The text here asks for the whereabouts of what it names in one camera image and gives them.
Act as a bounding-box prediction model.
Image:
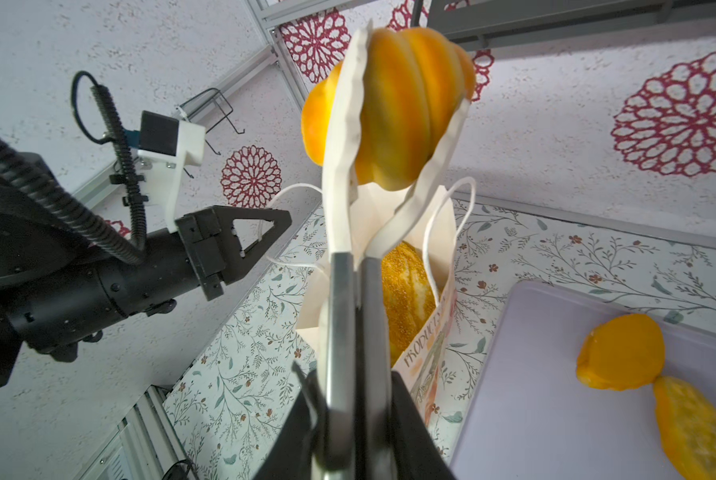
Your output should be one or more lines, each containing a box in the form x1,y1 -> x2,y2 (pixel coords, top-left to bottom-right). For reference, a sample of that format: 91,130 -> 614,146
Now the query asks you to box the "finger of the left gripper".
176,205 -> 293,301

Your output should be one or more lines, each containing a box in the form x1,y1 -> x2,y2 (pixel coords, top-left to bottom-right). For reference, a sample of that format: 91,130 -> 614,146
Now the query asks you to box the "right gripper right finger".
357,100 -> 470,479

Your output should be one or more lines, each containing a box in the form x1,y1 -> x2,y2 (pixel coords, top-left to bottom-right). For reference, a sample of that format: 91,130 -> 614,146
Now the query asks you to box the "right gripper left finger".
310,24 -> 373,479

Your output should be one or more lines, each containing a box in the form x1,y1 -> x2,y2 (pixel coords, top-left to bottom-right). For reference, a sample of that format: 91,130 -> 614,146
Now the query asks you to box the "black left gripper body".
0,209 -> 226,388

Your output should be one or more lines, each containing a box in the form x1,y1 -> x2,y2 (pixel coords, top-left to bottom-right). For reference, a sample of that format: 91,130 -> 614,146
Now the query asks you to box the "white paper bag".
268,177 -> 476,426

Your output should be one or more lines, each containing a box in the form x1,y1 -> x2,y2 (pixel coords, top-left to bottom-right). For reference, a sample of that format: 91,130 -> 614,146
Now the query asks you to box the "yellow elongated bread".
653,376 -> 716,479

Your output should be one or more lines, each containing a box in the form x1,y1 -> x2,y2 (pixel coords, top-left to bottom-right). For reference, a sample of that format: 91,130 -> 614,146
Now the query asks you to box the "orange round flat bread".
576,314 -> 666,391

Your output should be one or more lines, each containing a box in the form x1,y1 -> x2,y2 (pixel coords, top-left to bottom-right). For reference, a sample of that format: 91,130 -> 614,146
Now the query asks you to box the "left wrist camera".
137,111 -> 206,233

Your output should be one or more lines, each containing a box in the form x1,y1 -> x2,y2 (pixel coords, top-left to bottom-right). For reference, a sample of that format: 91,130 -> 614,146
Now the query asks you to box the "black wire wall rack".
175,87 -> 246,156

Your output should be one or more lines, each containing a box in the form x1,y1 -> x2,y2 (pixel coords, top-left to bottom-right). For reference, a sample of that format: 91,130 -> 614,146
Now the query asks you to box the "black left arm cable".
0,70 -> 150,266

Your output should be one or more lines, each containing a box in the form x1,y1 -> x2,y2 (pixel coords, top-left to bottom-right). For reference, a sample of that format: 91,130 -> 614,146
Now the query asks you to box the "grey metal wall shelf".
426,1 -> 716,51

